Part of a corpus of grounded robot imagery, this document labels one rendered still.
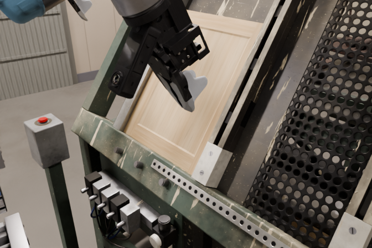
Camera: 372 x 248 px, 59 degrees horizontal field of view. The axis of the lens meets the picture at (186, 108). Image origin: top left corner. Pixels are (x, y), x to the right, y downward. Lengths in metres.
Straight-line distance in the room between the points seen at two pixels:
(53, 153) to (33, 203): 1.11
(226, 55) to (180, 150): 0.37
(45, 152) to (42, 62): 2.84
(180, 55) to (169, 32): 0.04
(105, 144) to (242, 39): 0.69
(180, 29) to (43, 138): 1.01
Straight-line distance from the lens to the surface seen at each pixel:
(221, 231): 1.01
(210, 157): 1.02
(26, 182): 2.76
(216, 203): 1.01
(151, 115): 1.29
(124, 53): 0.51
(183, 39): 0.50
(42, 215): 2.43
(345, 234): 0.87
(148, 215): 1.20
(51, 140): 1.45
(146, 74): 1.36
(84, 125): 1.53
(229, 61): 1.16
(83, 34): 4.33
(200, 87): 0.56
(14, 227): 0.90
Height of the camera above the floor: 1.58
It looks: 26 degrees down
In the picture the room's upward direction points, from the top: straight up
